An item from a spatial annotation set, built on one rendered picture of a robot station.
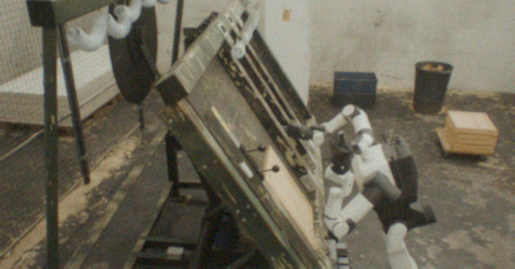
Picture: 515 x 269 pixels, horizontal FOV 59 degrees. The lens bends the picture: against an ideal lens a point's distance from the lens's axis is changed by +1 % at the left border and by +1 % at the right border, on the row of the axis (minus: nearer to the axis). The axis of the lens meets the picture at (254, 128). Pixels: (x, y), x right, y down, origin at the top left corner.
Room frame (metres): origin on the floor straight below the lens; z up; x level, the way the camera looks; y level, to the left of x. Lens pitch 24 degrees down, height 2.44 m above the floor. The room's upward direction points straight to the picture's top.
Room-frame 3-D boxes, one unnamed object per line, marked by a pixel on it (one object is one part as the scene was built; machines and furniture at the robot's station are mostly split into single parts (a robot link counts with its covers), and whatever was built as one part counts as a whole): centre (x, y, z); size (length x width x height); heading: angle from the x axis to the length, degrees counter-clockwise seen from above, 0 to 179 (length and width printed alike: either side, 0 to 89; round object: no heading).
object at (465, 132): (4.84, -2.44, 0.20); 0.61 x 0.53 x 0.40; 169
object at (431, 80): (6.14, -2.49, 0.33); 0.52 x 0.51 x 0.65; 169
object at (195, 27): (3.48, 0.39, 1.38); 0.70 x 0.15 x 0.85; 175
